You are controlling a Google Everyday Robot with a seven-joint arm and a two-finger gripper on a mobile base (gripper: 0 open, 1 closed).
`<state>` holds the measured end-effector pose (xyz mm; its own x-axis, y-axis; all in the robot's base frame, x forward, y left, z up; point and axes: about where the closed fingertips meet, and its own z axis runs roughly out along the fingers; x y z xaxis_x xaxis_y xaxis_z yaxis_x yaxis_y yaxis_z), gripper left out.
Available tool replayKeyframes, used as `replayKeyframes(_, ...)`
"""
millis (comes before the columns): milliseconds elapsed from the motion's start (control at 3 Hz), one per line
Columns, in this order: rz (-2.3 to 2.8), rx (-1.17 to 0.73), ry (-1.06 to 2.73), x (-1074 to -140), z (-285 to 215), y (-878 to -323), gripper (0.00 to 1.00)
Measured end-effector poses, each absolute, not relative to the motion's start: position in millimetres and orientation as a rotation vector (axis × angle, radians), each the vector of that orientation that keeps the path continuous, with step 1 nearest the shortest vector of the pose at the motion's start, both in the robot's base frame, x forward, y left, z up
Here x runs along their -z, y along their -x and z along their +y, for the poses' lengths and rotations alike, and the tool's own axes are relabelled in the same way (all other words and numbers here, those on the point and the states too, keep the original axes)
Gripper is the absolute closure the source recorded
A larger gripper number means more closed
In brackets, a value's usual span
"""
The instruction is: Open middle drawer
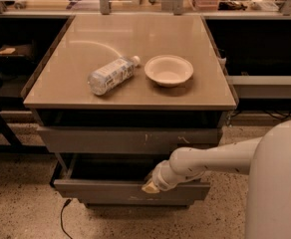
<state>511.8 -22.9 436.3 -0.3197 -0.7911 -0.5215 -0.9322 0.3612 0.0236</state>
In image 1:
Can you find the grey drawer cabinet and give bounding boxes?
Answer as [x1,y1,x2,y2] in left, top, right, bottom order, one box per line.
[22,14,237,206]

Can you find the clear plastic water bottle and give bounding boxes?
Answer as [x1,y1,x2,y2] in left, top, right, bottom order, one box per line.
[88,56,141,96]

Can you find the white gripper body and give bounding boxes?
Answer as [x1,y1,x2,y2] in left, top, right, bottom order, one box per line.
[151,160,205,191]

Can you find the white paper bowl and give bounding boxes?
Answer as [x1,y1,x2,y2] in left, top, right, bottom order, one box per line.
[145,55,193,88]

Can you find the dark box under shelf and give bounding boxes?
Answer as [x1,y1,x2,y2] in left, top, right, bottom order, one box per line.
[0,44,36,75]

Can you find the grey drawer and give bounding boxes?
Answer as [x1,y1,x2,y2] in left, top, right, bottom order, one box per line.
[38,126,221,154]
[52,153,210,206]

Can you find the black table frame left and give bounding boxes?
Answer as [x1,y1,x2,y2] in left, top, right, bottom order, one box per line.
[0,109,52,161]

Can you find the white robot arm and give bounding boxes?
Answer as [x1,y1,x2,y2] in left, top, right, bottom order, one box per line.
[143,120,291,239]

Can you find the black floor cable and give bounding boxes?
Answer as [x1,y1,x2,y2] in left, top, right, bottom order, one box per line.
[59,198,74,239]

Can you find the grey top drawer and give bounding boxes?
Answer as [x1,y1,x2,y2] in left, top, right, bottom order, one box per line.
[38,126,221,154]

